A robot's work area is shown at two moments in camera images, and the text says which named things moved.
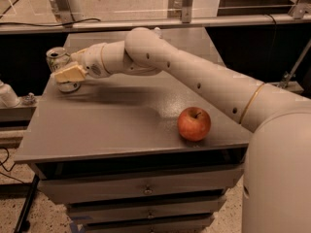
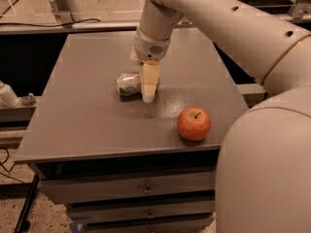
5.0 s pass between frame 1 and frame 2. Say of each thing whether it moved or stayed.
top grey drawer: stayed
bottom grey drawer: stayed
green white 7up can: moved
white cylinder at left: stayed
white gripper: moved
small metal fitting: stayed
